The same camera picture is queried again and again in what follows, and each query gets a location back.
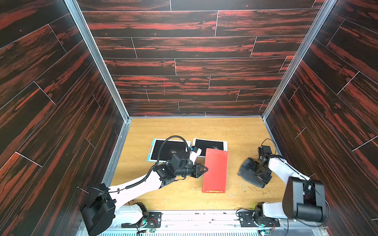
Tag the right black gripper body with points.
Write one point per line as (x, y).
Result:
(255, 171)

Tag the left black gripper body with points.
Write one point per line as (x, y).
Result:
(186, 170)

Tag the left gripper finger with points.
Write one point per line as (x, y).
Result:
(198, 174)
(199, 168)

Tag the grey microfibre cloth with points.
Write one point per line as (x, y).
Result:
(247, 173)

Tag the red drawing tablet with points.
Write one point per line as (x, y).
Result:
(214, 180)

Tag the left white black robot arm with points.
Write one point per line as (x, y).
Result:
(100, 208)

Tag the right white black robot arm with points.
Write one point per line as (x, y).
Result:
(303, 200)

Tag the blue-edged white drawing tablet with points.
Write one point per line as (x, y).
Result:
(169, 148)

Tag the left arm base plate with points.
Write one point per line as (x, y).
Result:
(137, 216)

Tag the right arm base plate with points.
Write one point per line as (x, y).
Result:
(248, 219)

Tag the aluminium front rail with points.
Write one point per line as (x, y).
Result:
(212, 223)

